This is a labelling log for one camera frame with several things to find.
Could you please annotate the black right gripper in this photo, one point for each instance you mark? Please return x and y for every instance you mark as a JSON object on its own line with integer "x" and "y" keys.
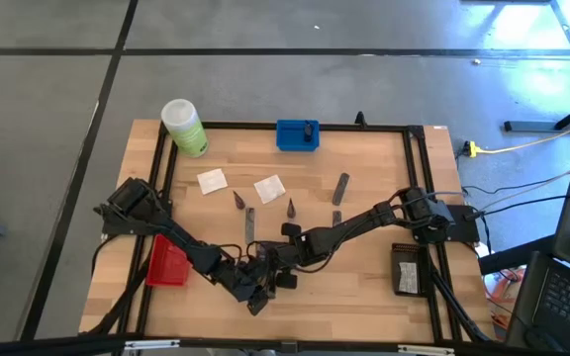
{"x": 305, "y": 247}

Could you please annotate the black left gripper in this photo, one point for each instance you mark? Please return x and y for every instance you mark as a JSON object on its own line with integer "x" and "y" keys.
{"x": 248, "y": 284}

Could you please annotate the small dark cone tube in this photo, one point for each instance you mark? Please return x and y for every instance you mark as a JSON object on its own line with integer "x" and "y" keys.
{"x": 238, "y": 201}
{"x": 291, "y": 210}

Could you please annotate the white square packet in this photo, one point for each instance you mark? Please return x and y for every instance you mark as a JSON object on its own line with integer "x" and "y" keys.
{"x": 212, "y": 181}
{"x": 269, "y": 189}

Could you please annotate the dark grey strip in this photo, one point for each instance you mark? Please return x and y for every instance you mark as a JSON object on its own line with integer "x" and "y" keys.
{"x": 250, "y": 222}
{"x": 337, "y": 217}
{"x": 340, "y": 189}

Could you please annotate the white printed rectangular sachet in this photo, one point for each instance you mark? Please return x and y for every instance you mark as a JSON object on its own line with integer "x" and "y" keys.
{"x": 408, "y": 277}

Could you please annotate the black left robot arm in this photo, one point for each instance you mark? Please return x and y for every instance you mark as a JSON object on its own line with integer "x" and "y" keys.
{"x": 186, "y": 242}

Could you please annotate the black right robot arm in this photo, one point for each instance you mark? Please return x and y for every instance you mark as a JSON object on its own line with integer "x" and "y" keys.
{"x": 354, "y": 227}

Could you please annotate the red plastic basket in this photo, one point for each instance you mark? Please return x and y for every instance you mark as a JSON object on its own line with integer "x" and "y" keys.
{"x": 166, "y": 267}

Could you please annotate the blue plastic basket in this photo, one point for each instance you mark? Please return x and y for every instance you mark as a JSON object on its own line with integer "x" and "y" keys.
{"x": 290, "y": 141}

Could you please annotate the black plastic basket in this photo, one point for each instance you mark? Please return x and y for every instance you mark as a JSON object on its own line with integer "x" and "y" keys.
{"x": 411, "y": 253}

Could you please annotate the green disinfecting wipes canister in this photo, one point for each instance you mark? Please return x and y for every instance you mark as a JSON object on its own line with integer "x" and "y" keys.
{"x": 186, "y": 131}

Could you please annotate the black clamp knob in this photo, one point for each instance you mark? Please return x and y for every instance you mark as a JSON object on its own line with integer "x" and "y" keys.
{"x": 360, "y": 119}

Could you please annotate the black overhead beam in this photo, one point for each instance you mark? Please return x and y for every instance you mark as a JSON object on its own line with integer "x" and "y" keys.
{"x": 42, "y": 347}

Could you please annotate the black support bar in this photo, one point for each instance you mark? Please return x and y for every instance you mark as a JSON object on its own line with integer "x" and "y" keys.
{"x": 517, "y": 254}

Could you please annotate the black desk leg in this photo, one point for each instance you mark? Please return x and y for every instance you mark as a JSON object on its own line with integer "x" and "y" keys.
{"x": 527, "y": 126}

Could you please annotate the black aluminium table frame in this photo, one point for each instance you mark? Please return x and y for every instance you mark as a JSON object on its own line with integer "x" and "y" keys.
{"x": 240, "y": 125}

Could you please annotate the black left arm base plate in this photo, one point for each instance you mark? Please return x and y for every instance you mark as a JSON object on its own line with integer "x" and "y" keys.
{"x": 117, "y": 228}

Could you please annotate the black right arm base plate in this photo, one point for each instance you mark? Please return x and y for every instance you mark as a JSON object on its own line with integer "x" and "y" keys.
{"x": 468, "y": 230}

